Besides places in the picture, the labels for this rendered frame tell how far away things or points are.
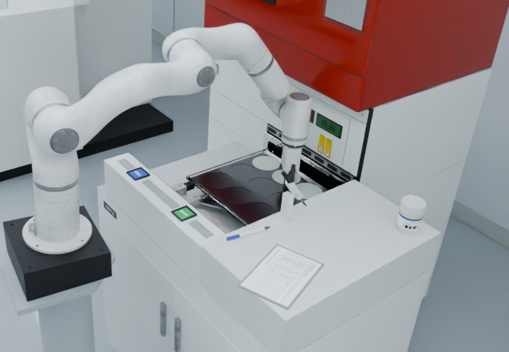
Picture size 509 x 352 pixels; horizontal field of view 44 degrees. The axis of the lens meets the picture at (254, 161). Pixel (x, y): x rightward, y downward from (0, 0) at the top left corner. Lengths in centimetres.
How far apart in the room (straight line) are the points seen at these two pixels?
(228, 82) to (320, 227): 87
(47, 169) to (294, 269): 70
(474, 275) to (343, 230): 167
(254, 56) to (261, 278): 61
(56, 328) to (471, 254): 230
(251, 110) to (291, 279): 95
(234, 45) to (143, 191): 55
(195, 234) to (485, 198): 223
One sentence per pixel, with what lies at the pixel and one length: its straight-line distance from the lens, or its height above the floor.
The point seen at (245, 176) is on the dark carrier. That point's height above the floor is 90.
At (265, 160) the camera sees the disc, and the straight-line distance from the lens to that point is 230.
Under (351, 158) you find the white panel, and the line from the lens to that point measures 212.
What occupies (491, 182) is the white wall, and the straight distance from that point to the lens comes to 367.
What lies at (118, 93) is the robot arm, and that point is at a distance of 167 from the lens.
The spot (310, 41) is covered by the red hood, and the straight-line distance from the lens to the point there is 206.
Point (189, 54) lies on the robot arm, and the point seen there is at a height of 145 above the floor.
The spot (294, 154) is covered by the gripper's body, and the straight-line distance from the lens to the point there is 205.
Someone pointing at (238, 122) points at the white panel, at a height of 90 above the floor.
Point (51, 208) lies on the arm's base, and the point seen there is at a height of 105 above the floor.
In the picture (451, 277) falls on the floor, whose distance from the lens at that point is 342.
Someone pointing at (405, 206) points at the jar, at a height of 105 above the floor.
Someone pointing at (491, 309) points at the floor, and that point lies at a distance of 331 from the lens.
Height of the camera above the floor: 206
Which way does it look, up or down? 31 degrees down
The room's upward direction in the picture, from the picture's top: 5 degrees clockwise
